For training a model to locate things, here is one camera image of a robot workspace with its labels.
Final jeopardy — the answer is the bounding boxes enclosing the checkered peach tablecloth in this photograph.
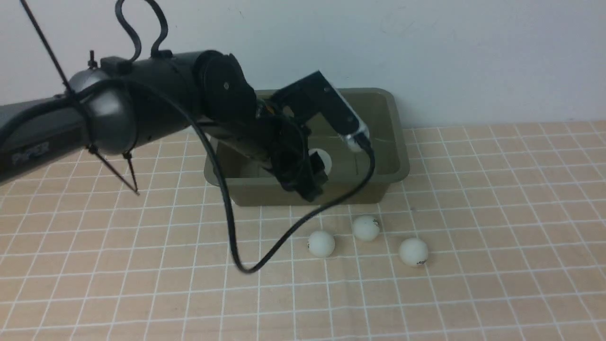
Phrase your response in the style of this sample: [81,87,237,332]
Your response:
[0,121,606,341]

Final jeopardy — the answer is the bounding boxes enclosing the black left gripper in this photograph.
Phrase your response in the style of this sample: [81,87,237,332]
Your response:
[208,102,328,202]

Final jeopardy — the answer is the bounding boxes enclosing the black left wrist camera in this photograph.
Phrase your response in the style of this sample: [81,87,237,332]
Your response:
[270,71,372,153]

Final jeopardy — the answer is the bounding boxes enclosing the olive green plastic bin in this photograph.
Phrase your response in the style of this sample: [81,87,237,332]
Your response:
[210,88,410,207]

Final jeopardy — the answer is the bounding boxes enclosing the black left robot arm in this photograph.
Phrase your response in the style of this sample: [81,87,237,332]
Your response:
[0,51,328,202]

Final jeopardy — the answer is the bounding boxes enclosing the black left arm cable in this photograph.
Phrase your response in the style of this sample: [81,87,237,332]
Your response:
[0,78,376,275]

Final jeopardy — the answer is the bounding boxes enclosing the white ping-pong ball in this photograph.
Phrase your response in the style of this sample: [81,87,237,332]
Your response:
[309,148,332,175]
[398,238,430,266]
[351,215,380,242]
[307,231,336,258]

